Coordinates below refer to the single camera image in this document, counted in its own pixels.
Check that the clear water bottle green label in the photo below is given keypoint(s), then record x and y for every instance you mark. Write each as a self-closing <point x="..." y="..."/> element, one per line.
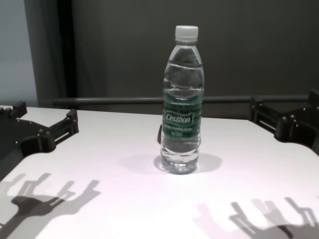
<point x="183" y="139"/>

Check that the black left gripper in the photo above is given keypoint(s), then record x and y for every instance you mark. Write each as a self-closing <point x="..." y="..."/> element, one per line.
<point x="17" y="137"/>

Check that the dark vertical frame post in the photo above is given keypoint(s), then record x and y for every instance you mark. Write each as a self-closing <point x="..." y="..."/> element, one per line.
<point x="66" y="49"/>

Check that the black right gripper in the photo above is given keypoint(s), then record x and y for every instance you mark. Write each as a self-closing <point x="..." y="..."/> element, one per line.
<point x="301" y="129"/>

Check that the thin grey horizontal rail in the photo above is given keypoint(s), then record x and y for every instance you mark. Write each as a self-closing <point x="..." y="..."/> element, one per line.
<point x="112" y="100"/>

